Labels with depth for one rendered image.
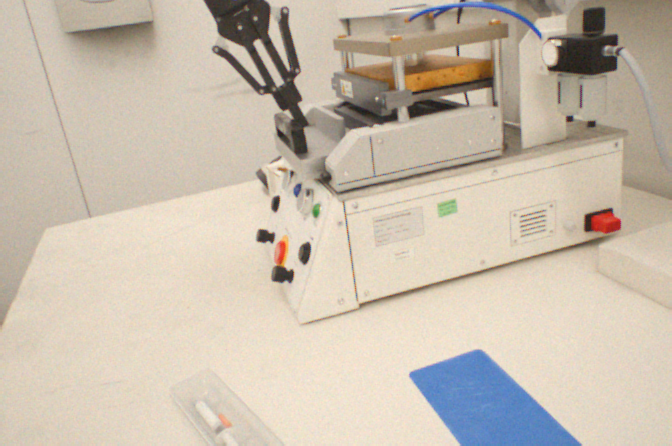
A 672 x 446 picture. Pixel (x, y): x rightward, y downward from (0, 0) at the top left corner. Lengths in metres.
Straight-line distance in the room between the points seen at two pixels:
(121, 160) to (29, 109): 0.36
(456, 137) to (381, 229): 0.16
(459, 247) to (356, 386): 0.27
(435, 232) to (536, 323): 0.18
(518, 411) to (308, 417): 0.22
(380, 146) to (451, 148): 0.11
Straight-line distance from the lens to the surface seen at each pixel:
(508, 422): 0.61
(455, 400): 0.63
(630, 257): 0.83
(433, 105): 0.93
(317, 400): 0.65
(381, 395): 0.65
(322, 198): 0.77
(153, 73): 2.26
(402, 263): 0.78
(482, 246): 0.83
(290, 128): 0.79
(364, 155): 0.72
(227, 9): 0.79
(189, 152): 2.31
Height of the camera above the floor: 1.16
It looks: 19 degrees down
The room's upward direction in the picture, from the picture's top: 8 degrees counter-clockwise
